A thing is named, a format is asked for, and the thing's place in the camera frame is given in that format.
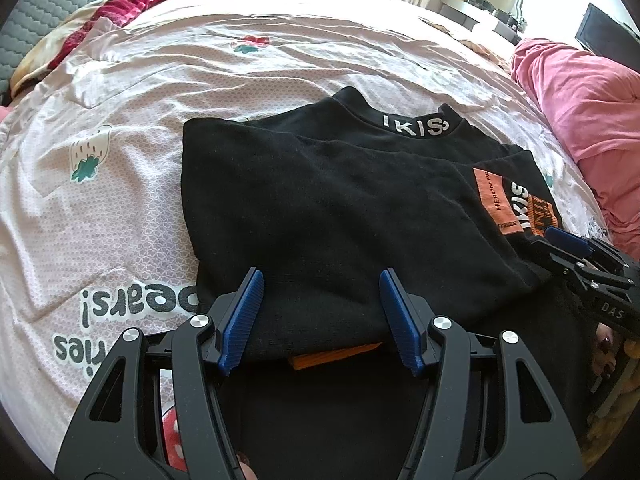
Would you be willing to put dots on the white desk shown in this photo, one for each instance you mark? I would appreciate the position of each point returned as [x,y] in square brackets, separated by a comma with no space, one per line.
[480,17]

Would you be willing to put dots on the grey quilted headboard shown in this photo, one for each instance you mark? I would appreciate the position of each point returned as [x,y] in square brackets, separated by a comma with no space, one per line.
[60,5]

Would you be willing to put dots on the peach printed cloth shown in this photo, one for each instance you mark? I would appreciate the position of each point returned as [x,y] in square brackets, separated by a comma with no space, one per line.
[480,49]

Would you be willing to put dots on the pink blanket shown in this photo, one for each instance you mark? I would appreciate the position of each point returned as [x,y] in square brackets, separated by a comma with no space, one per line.
[585,100]

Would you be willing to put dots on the red floral blanket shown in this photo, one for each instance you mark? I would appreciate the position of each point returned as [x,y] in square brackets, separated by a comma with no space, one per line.
[115,10]

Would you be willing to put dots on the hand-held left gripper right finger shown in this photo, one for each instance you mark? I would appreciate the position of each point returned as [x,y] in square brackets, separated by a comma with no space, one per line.
[400,320]

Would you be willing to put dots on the person's right hand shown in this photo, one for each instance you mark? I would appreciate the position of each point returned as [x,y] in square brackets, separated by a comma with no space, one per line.
[607,355]

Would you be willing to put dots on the black sweater with orange cuffs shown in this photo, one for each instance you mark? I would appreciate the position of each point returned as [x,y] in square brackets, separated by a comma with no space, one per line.
[325,210]

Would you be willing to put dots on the black monitor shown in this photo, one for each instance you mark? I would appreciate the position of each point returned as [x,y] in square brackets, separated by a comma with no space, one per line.
[600,30]

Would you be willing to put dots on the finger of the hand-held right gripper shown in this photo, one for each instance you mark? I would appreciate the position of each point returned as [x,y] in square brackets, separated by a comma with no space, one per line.
[567,240]
[560,262]

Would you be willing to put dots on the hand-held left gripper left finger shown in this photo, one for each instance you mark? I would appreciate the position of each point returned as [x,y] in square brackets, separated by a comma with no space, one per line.
[242,320]

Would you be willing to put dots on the pink printed bed sheet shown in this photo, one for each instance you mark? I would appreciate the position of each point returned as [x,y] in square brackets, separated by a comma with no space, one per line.
[150,185]

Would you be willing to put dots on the person's left hand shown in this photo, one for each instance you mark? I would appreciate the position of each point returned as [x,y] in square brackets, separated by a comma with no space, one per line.
[246,471]

